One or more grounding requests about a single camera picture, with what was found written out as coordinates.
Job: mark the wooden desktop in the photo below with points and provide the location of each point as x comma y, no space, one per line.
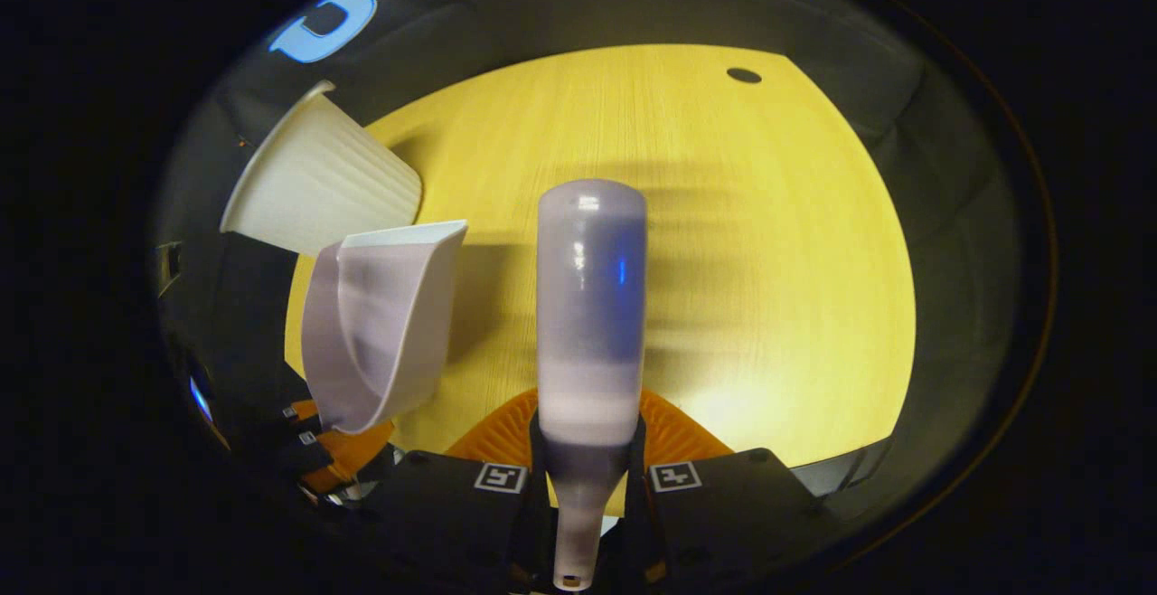
768,260

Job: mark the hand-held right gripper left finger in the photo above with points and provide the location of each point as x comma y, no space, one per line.
443,514

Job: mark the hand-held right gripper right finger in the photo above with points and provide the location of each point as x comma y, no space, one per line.
723,514

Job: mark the lilac plastic dustpan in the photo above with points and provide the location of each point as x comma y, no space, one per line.
380,333

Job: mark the white ribbed garbage bin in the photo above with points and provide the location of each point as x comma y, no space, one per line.
316,188

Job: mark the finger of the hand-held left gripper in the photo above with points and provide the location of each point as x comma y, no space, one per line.
348,455
303,412

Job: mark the small lilac broom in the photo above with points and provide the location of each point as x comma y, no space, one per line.
590,306

